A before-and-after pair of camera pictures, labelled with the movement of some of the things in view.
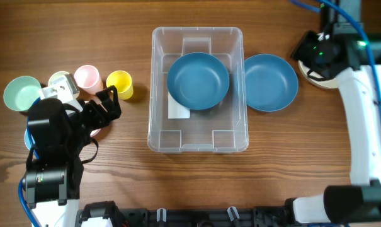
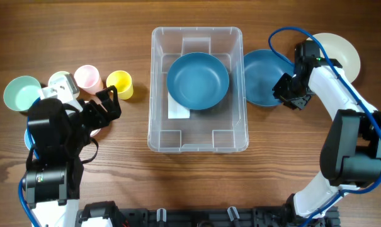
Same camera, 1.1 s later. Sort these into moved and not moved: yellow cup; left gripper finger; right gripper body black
Moved: right gripper body black
Not moved: left gripper finger; yellow cup
